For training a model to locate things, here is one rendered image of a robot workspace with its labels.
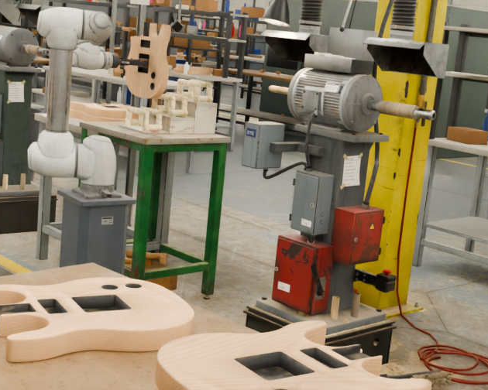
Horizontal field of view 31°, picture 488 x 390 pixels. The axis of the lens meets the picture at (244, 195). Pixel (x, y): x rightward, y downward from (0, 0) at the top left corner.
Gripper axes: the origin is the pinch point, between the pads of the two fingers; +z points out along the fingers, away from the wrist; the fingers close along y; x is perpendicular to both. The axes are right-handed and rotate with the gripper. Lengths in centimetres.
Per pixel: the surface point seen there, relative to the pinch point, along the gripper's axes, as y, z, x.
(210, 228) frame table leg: 23, 38, -87
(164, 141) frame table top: 27.9, -1.1, -37.4
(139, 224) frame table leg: 27, -12, -81
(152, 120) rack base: -3.3, 11.1, -30.8
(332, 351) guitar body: 298, -149, -33
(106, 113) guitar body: -40, 4, -32
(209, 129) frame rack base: 14, 38, -33
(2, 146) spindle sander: -159, -4, -71
